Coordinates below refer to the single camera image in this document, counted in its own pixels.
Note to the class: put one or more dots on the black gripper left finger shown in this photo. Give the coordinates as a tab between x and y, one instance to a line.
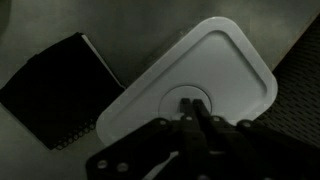
150	146

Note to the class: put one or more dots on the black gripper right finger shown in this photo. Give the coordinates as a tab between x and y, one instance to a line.
253	150

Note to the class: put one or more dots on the dark patterned sofa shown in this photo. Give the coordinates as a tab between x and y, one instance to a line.
296	90

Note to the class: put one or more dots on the black spiral notebook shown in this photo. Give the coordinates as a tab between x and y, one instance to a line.
60	93

